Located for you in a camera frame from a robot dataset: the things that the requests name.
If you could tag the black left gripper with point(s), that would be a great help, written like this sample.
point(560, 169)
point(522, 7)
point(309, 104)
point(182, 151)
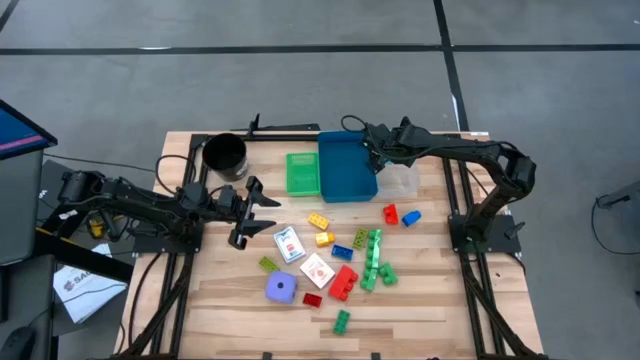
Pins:
point(232, 200)

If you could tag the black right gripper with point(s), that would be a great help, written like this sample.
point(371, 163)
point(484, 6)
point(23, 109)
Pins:
point(382, 142)

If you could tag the blue print card deck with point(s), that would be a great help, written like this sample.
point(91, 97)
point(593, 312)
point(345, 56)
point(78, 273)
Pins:
point(289, 245)

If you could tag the clear plastic bin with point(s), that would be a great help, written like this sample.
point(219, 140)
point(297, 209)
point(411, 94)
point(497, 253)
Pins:
point(400, 182)

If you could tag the blue plastic bin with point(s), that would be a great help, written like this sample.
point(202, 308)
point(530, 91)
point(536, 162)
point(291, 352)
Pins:
point(345, 170)

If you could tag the green slatted plastic basket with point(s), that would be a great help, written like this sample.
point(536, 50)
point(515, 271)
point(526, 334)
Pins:
point(302, 175)

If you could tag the purple foam die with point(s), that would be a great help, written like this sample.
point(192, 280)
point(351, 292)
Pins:
point(281, 287)

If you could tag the red print card deck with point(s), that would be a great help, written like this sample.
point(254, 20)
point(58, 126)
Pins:
point(317, 270)

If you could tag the red sloped toy brick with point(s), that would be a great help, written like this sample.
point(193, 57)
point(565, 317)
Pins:
point(312, 300)

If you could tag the large red toy brick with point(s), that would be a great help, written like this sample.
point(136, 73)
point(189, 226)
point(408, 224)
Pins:
point(343, 283)

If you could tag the long green toy brick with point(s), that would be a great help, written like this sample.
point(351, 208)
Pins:
point(372, 255)

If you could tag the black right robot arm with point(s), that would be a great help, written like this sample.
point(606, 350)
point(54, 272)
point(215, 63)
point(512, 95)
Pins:
point(465, 147)

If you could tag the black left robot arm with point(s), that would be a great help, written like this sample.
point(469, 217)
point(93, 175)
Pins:
point(150, 205)

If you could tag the black plastic bucket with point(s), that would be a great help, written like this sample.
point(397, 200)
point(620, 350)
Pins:
point(225, 155)

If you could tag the yellow rounded toy brick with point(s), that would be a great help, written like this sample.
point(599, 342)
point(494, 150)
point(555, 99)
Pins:
point(324, 239)

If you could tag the small red toy brick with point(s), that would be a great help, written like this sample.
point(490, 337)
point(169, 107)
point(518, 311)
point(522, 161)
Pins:
point(390, 215)

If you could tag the blue sloped toy brick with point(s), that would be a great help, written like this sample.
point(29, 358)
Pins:
point(411, 218)

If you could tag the green studded toy brick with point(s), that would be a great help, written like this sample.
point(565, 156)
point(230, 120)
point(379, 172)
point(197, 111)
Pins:
point(342, 322)

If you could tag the yellow clamp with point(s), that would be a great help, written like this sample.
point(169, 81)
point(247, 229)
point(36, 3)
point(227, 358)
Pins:
point(96, 229)

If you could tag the white paper sheet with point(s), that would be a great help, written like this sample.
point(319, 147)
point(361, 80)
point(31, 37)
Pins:
point(85, 295)

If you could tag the grey cabinet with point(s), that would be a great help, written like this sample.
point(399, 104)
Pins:
point(20, 210)

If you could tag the dark grey desk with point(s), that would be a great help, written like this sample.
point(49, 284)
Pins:
point(30, 300)

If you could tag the grey stand foot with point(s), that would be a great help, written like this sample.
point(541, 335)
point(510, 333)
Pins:
point(622, 195)

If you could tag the computer monitor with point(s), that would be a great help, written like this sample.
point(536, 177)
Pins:
point(20, 135)

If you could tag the black computer mouse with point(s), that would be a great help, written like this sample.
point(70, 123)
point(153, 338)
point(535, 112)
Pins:
point(17, 345)

